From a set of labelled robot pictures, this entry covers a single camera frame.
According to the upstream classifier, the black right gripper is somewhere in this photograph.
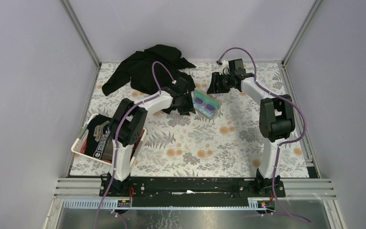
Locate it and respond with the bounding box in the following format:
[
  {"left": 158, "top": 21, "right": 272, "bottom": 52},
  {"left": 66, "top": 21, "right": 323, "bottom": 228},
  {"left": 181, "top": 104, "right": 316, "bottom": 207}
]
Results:
[{"left": 206, "top": 72, "right": 234, "bottom": 94}]

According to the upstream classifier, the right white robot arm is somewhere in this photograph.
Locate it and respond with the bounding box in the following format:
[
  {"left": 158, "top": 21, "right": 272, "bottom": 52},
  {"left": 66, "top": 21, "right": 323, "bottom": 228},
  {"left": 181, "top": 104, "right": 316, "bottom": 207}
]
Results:
[{"left": 207, "top": 59, "right": 295, "bottom": 197}]

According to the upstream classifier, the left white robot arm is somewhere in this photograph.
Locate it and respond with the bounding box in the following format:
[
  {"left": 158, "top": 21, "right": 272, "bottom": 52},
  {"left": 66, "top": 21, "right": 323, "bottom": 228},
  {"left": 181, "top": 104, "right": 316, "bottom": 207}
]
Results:
[{"left": 108, "top": 78, "right": 195, "bottom": 196}]

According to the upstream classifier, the black garment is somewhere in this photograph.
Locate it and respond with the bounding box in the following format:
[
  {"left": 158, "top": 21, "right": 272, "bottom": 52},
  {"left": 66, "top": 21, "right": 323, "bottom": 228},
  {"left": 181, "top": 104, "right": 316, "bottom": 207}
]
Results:
[{"left": 102, "top": 44, "right": 195, "bottom": 96}]

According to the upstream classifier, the white basket with clothes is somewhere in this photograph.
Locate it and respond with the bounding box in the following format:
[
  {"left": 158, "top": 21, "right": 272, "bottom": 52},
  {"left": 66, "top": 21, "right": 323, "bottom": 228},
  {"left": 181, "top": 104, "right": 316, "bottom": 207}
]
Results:
[{"left": 71, "top": 112, "right": 147, "bottom": 167}]

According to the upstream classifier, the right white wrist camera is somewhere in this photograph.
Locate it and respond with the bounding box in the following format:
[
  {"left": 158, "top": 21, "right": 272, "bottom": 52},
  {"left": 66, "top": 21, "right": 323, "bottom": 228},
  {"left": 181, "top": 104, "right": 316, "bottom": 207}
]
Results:
[{"left": 219, "top": 60, "right": 231, "bottom": 75}]

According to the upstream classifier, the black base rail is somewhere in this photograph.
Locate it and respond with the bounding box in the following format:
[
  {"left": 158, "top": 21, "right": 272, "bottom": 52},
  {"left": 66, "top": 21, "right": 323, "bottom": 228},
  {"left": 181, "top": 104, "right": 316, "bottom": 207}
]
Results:
[{"left": 99, "top": 174, "right": 286, "bottom": 207}]

